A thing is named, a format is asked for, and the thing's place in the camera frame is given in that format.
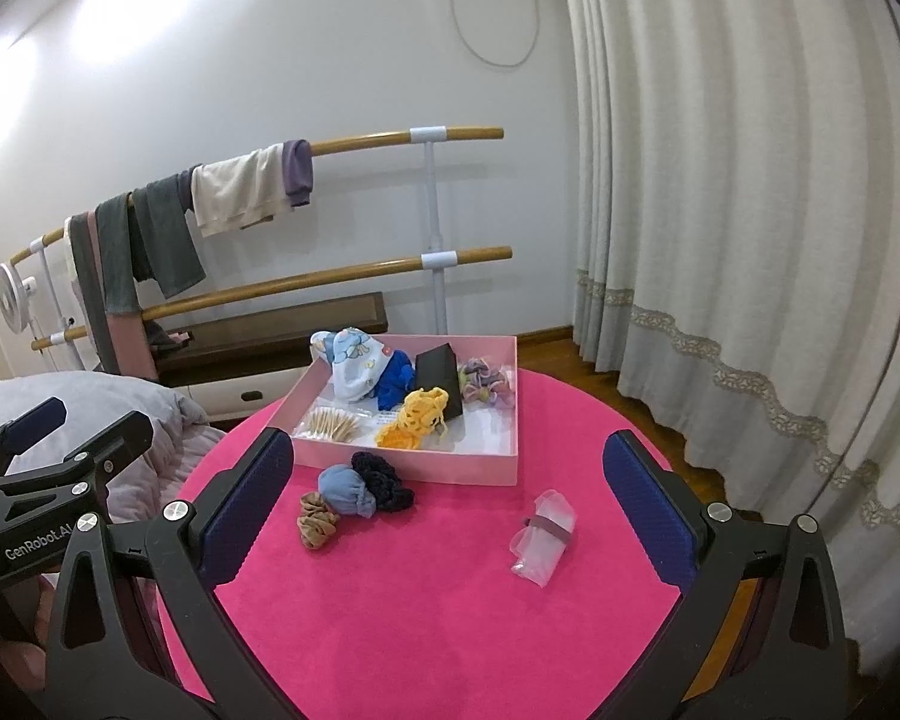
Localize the yellow crochet piece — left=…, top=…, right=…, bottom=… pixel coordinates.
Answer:
left=375, top=386, right=452, bottom=452

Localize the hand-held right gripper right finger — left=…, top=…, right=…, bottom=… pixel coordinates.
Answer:
left=602, top=429, right=848, bottom=720

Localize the pink cardboard box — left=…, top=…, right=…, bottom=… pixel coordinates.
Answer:
left=291, top=334, right=523, bottom=489

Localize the dark grey towel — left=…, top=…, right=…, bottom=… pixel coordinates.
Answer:
left=129, top=174, right=208, bottom=300

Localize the black scrunchie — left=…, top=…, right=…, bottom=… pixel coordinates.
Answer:
left=350, top=451, right=416, bottom=515

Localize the clear plastic roll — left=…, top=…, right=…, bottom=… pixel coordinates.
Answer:
left=508, top=489, right=578, bottom=588

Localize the wooden barre rail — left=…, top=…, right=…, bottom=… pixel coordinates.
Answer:
left=31, top=245, right=514, bottom=352
left=9, top=127, right=505, bottom=268

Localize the dark wooden bench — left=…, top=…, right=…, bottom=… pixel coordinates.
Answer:
left=150, top=291, right=389, bottom=422

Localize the pastel organza pouch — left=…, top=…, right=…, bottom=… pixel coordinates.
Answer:
left=461, top=375, right=515, bottom=410

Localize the person's left hand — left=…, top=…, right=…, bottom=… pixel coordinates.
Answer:
left=15, top=574, right=59, bottom=662

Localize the black pouch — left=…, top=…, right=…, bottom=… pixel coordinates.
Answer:
left=412, top=341, right=465, bottom=422

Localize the grey green towel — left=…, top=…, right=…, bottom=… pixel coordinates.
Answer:
left=94, top=195, right=148, bottom=317

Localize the tan scrunchie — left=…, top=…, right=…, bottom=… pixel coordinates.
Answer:
left=298, top=491, right=343, bottom=551

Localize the white barre post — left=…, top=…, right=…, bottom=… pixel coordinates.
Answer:
left=30, top=236, right=76, bottom=372
left=409, top=125, right=452, bottom=335

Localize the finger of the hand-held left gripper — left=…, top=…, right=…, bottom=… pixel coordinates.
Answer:
left=49, top=411, right=155, bottom=482
left=0, top=397, right=68, bottom=467

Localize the white fan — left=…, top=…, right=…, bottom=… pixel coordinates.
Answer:
left=0, top=262, right=39, bottom=335

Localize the dark cloth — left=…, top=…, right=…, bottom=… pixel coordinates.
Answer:
left=144, top=319, right=196, bottom=353

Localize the cream cloth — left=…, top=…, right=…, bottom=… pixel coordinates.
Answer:
left=190, top=144, right=295, bottom=239

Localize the bag of cotton swabs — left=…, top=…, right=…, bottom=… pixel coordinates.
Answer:
left=296, top=405, right=373, bottom=443

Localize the white curtain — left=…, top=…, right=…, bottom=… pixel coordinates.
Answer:
left=559, top=0, right=900, bottom=691

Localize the pink grey cloth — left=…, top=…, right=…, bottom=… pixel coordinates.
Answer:
left=67, top=214, right=158, bottom=380

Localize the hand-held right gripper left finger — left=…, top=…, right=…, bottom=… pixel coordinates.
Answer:
left=45, top=426, right=301, bottom=720

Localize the white wall cable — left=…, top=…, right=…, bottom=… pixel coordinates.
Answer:
left=442, top=0, right=542, bottom=68

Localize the blue knitted cloth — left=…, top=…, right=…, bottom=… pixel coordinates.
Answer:
left=375, top=351, right=419, bottom=414

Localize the cartoon printed cloth bag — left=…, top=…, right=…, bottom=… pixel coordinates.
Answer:
left=309, top=328, right=395, bottom=404

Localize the light blue scrunchie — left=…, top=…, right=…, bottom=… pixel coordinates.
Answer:
left=317, top=463, right=380, bottom=521

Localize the purple cloth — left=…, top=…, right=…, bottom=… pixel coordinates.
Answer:
left=281, top=139, right=316, bottom=209

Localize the grey duvet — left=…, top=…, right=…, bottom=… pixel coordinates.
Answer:
left=0, top=370, right=230, bottom=541

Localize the pink round tablecloth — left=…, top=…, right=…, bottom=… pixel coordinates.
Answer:
left=154, top=367, right=721, bottom=720

